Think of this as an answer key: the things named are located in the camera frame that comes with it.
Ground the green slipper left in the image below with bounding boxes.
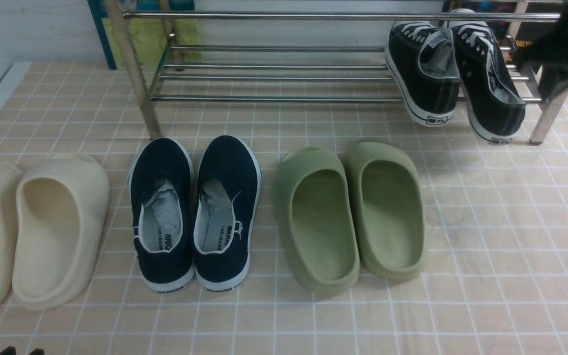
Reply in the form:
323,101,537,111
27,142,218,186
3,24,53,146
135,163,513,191
271,146,360,297

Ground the navy canvas shoe right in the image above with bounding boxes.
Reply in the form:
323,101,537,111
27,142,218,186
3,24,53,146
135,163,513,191
193,135,262,292

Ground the black sneaker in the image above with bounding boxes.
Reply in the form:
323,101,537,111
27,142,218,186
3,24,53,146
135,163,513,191
385,21,461,127
446,20,527,146

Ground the navy canvas shoe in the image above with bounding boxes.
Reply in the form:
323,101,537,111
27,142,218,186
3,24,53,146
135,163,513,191
193,135,262,292
129,137,196,293

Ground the blue and yellow book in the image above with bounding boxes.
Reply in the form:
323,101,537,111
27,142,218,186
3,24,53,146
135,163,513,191
87,0,202,70

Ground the silver metal shoe rack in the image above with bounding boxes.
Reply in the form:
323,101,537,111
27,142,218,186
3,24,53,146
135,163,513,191
102,0,557,139

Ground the green slipper right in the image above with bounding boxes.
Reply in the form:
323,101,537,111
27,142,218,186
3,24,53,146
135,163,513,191
344,139,427,282

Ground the green slipper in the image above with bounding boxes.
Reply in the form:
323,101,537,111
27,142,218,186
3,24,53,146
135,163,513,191
344,139,427,282
271,146,360,297

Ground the navy canvas shoe left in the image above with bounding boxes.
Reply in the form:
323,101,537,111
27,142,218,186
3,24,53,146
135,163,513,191
129,137,196,293

